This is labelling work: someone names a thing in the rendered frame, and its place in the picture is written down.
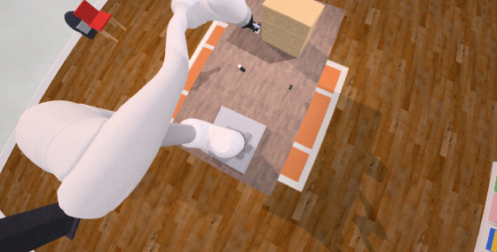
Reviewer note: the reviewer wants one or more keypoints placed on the light wooden chest of drawers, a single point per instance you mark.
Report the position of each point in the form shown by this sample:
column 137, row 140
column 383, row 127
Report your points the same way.
column 303, row 11

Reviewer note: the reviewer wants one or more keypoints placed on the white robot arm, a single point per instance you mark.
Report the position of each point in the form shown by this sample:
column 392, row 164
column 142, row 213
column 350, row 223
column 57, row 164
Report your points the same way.
column 101, row 161

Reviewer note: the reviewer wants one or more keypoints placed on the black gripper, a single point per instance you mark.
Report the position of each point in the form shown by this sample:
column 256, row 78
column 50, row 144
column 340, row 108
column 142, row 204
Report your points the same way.
column 252, row 25

